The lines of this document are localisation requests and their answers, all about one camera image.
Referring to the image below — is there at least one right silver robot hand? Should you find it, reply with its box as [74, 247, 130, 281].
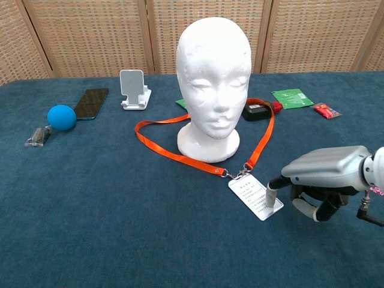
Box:
[265, 145, 374, 223]

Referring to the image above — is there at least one white ID badge card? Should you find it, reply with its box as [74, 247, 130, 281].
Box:
[227, 173, 284, 222]

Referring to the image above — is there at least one orange lanyard strap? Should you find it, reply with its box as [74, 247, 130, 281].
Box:
[134, 98, 275, 178]

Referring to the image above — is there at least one white foam mannequin head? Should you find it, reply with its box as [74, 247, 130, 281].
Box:
[176, 17, 252, 164]

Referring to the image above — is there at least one red candy wrapper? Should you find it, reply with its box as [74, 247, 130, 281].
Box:
[310, 101, 343, 120]

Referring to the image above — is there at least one large green foil packet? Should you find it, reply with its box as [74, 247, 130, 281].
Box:
[271, 88, 313, 110]

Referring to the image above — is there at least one black ink bottle red cap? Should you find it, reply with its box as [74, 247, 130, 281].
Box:
[242, 100, 283, 122]

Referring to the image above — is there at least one white phone stand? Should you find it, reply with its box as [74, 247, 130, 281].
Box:
[119, 69, 152, 112]

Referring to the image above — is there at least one black smartphone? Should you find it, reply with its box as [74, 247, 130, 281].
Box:
[73, 88, 110, 121]

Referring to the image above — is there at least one teal tablecloth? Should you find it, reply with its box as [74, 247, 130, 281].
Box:
[0, 70, 384, 288]

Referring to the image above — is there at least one woven wooden folding screen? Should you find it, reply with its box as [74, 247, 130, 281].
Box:
[0, 0, 384, 86]

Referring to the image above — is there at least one blue ball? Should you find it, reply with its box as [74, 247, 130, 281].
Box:
[47, 104, 77, 131]

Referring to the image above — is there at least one clear acrylic block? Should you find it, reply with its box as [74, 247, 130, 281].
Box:
[24, 125, 53, 148]

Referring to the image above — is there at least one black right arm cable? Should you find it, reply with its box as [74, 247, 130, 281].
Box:
[356, 191, 384, 227]

